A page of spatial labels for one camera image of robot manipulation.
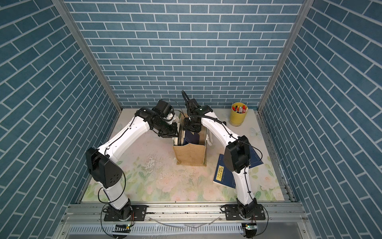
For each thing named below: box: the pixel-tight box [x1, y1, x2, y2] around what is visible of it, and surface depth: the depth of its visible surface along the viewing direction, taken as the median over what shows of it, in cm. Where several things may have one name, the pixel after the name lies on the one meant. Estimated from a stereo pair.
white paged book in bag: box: [173, 130, 184, 146], surface depth 79 cm
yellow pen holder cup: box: [229, 102, 249, 127], surface depth 106 cm
